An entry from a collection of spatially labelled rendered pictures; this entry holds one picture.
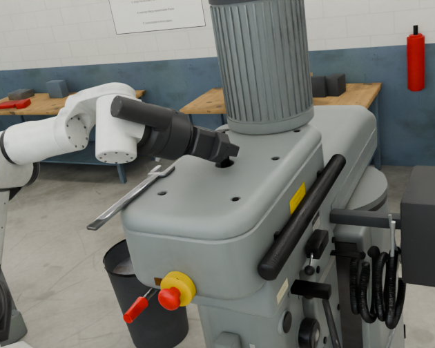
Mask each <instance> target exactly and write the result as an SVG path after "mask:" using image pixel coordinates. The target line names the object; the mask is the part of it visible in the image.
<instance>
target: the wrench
mask: <svg viewBox="0 0 435 348"><path fill-rule="evenodd" d="M161 169H162V166H161V165H157V166H156V167H155V168H154V169H152V170H151V171H150V172H149V173H148V174H147V175H148V177H147V178H146V179H145V180H144V181H143V182H141V183H140V184H138V185H137V186H136V187H135V188H134V189H133V190H131V191H130V192H129V193H127V194H126V195H125V196H124V197H123V198H122V199H120V200H119V201H118V202H116V203H115V204H114V205H112V206H111V207H110V208H109V209H108V210H106V211H105V212H104V213H102V214H101V215H100V216H99V217H98V218H96V219H95V220H94V221H93V222H91V223H90V224H89V225H88V226H87V227H86V228H87V229H88V230H92V231H96V230H97V229H99V228H100V227H101V226H103V225H104V224H105V223H106V222H107V221H109V219H111V218H112V217H113V216H114V215H116V214H117V213H118V212H120V211H121V210H122V209H123V208H124V207H125V206H126V205H128V204H129V203H130V202H132V201H133V200H134V199H135V198H136V197H137V196H138V195H140V194H141V193H142V192H143V191H145V190H146V189H147V188H148V187H149V186H150V185H151V184H153V183H154V182H155V181H157V180H158V179H159V178H160V177H166V176H167V175H169V174H170V173H171V172H172V171H174V170H175V166H169V167H168V168H167V169H166V170H165V171H163V172H159V171H160V170H161Z"/></svg>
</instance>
